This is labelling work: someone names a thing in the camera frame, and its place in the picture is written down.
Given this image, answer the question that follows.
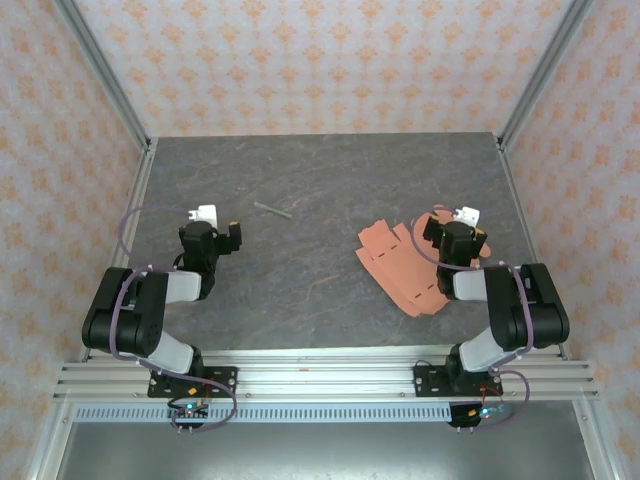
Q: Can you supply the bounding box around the aluminium frame post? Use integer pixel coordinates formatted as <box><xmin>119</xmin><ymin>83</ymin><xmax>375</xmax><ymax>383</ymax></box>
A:
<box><xmin>52</xmin><ymin>0</ymin><xmax>151</xmax><ymax>151</ymax></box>
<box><xmin>497</xmin><ymin>0</ymin><xmax>596</xmax><ymax>151</ymax></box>

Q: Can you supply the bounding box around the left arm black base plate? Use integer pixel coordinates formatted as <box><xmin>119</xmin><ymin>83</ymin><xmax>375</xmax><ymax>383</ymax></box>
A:
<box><xmin>147</xmin><ymin>366</ymin><xmax>239</xmax><ymax>399</ymax></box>

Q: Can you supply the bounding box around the aluminium table side rail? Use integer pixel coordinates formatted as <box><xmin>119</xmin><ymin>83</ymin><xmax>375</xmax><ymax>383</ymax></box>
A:
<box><xmin>79</xmin><ymin>139</ymin><xmax>159</xmax><ymax>361</ymax></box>
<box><xmin>494</xmin><ymin>137</ymin><xmax>571</xmax><ymax>361</ymax></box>

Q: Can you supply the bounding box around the aluminium mounting rail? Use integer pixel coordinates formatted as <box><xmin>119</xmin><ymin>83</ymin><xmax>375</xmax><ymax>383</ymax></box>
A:
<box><xmin>53</xmin><ymin>349</ymin><xmax>599</xmax><ymax>401</ymax></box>

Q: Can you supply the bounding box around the orange paper box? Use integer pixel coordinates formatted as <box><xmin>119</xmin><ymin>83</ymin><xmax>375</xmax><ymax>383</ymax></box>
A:
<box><xmin>355</xmin><ymin>203</ymin><xmax>494</xmax><ymax>319</ymax></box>

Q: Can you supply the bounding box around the slotted grey cable duct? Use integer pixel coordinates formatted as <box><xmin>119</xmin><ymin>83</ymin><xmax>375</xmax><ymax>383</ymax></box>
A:
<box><xmin>73</xmin><ymin>403</ymin><xmax>584</xmax><ymax>424</ymax></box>

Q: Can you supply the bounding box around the grey metal sheet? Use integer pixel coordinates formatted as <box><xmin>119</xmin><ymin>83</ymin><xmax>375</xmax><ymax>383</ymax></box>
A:
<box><xmin>54</xmin><ymin>422</ymin><xmax>596</xmax><ymax>480</ymax></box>

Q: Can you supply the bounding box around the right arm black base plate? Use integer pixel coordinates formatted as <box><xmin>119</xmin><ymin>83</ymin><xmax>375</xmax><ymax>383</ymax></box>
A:
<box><xmin>413</xmin><ymin>364</ymin><xmax>504</xmax><ymax>399</ymax></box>

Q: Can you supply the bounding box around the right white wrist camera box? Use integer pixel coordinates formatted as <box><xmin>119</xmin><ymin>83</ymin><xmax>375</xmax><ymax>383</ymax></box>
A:
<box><xmin>453</xmin><ymin>206</ymin><xmax>481</xmax><ymax>229</ymax></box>

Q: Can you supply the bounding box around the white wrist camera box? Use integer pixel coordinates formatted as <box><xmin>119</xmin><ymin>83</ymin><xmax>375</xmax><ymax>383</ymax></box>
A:
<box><xmin>188</xmin><ymin>203</ymin><xmax>220</xmax><ymax>226</ymax></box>
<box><xmin>453</xmin><ymin>206</ymin><xmax>481</xmax><ymax>229</ymax></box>

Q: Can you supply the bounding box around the thin green stick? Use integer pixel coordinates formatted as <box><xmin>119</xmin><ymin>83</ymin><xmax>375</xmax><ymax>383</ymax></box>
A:
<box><xmin>253</xmin><ymin>201</ymin><xmax>294</xmax><ymax>219</ymax></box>

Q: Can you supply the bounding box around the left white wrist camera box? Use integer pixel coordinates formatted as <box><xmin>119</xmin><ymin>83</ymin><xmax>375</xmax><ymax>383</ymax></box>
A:
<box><xmin>188</xmin><ymin>203</ymin><xmax>220</xmax><ymax>226</ymax></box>

